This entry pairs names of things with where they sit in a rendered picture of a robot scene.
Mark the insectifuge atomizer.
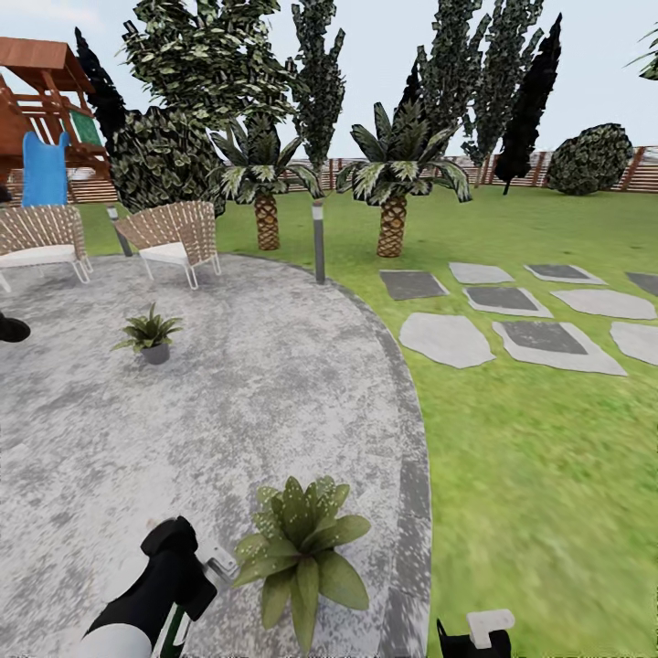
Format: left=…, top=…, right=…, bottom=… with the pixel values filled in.
left=159, top=605, right=192, bottom=658

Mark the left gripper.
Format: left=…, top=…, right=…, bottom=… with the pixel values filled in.
left=174, top=563, right=218, bottom=621

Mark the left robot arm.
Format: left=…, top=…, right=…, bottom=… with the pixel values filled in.
left=71, top=515, right=239, bottom=658

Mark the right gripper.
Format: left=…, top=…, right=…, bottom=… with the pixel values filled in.
left=437, top=620, right=511, bottom=658

